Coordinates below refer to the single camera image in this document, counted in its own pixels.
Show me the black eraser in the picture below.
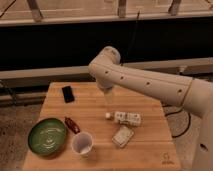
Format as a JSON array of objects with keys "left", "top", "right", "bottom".
[{"left": 62, "top": 86, "right": 75, "bottom": 103}]

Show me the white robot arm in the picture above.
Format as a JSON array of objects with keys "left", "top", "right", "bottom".
[{"left": 88, "top": 46, "right": 213, "bottom": 171}]

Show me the white plastic bottle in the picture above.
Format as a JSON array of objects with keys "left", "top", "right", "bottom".
[{"left": 105, "top": 111, "right": 142, "bottom": 127}]

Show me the clear wrapped packet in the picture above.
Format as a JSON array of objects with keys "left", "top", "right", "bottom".
[{"left": 112, "top": 126, "right": 134, "bottom": 148}]

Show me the white plastic cup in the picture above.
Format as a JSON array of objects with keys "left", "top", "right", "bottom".
[{"left": 71, "top": 132, "right": 93, "bottom": 157}]

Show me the green bowl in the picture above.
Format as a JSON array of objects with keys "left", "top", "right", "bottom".
[{"left": 28, "top": 118, "right": 67, "bottom": 157}]

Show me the black floor cable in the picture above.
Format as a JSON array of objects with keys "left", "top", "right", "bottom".
[{"left": 163, "top": 105, "right": 193, "bottom": 139}]

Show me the black hanging cable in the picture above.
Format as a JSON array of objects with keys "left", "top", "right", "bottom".
[{"left": 120, "top": 11, "right": 141, "bottom": 66}]

